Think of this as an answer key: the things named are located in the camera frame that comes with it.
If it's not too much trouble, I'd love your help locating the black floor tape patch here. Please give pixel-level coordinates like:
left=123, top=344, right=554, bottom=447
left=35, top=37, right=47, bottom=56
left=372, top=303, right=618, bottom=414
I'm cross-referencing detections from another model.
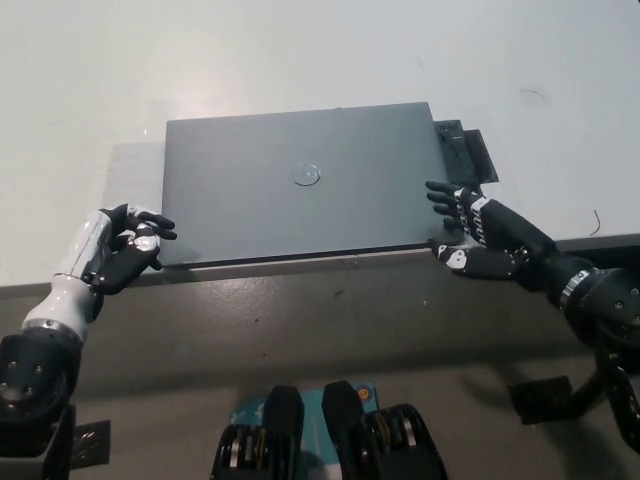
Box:
left=506, top=375, right=574, bottom=427
left=74, top=419, right=113, bottom=469

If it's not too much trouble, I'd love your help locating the black teal robot body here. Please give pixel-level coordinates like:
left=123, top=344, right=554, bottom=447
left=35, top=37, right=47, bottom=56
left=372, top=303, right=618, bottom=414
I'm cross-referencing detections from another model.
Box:
left=214, top=381, right=449, bottom=480

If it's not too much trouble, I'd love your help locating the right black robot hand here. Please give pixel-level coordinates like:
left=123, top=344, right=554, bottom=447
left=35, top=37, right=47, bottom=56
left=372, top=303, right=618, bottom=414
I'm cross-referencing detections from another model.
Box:
left=424, top=180, right=569, bottom=307

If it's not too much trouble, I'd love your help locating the dark grey laptop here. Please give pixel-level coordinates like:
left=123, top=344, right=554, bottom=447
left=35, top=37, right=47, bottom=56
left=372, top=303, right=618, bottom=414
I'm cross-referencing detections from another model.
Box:
left=160, top=102, right=454, bottom=269

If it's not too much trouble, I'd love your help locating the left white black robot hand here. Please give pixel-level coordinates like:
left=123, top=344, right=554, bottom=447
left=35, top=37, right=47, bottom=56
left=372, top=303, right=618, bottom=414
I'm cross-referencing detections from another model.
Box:
left=52, top=202, right=179, bottom=296

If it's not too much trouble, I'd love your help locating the black table leg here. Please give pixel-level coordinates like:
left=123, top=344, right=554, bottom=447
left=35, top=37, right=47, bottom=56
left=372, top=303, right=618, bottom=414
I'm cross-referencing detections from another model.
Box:
left=569, top=360, right=616, bottom=419

